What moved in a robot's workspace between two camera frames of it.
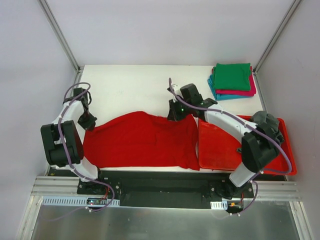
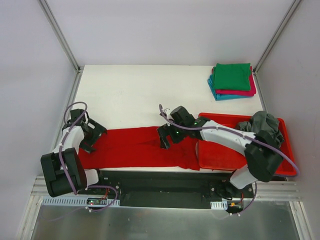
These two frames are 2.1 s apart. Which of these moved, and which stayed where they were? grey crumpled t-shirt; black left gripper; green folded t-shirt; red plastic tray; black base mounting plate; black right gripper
Moved: black right gripper; black left gripper
Stayed: green folded t-shirt; black base mounting plate; red plastic tray; grey crumpled t-shirt
